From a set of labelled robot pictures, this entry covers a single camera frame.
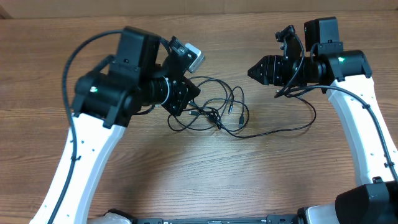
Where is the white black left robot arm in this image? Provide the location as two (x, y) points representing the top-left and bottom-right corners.
(32, 26), (205, 223)

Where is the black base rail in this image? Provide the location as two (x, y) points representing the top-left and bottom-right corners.
(87, 208), (308, 224)

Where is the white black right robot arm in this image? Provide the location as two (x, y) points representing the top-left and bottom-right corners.
(248, 17), (397, 223)

